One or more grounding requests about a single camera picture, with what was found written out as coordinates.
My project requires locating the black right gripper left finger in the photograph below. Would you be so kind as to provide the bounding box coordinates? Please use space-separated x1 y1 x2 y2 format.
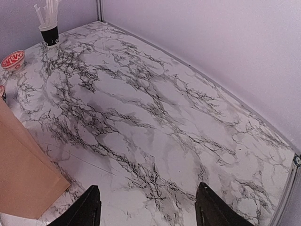
48 185 102 226

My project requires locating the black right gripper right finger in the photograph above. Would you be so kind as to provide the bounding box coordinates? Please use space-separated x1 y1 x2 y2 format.
195 182 253 226

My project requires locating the brown paper bag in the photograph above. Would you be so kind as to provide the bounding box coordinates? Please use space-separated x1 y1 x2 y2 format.
0 100 70 219

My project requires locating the red geometric pattern bowl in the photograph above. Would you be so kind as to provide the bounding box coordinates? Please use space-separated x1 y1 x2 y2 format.
0 85 6 102

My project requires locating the red floral pattern bowl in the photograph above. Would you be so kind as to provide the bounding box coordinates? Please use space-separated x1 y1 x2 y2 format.
1 50 25 72

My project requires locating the black cup with straws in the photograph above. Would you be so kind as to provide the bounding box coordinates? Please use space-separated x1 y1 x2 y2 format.
33 0 61 48

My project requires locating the right side aluminium rail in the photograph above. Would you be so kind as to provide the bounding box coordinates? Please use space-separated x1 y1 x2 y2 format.
269 154 301 226

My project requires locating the left aluminium frame post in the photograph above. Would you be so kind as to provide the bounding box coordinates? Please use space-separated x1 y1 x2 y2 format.
96 0 104 22

